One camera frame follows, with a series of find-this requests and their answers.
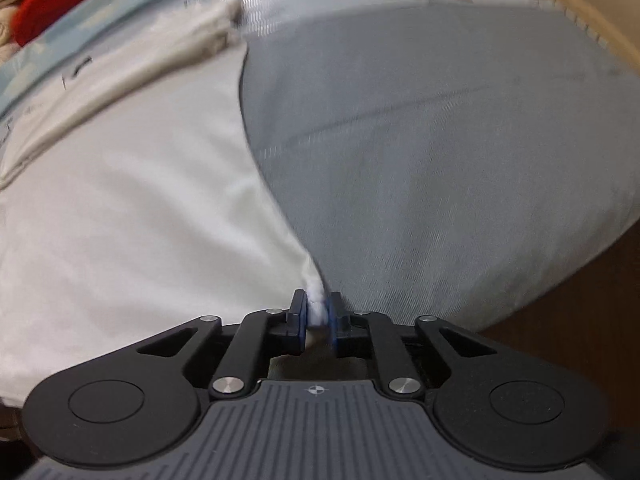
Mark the light blue patterned quilt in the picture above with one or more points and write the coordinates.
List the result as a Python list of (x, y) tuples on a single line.
[(100, 5)]

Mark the white garment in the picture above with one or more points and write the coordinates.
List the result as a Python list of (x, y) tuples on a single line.
[(125, 210)]

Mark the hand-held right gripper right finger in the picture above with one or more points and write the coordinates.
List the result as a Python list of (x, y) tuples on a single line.
[(332, 322)]

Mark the red cloth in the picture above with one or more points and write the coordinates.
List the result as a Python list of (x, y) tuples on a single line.
[(50, 0)]

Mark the grey bed cover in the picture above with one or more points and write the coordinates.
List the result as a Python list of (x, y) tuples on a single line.
[(450, 160)]

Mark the wooden bed frame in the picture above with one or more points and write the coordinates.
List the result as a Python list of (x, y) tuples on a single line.
[(600, 15)]

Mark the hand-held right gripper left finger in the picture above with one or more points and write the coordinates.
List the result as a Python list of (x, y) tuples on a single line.
[(300, 321)]

